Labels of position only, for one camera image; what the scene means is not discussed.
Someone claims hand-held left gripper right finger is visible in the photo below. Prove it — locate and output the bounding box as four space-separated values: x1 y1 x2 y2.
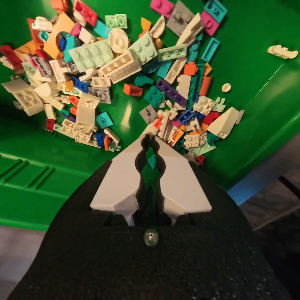
153 137 213 226

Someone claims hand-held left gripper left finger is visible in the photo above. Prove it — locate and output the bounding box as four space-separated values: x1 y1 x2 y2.
90 134 151 226

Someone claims green plastic bin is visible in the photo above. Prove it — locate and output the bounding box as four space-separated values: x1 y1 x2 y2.
0 0 300 232

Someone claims pile of colourful toy bricks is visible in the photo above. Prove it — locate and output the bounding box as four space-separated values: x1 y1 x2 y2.
0 0 245 170

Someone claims white curved toy brick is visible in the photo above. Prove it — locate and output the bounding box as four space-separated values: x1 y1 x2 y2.
267 44 298 59

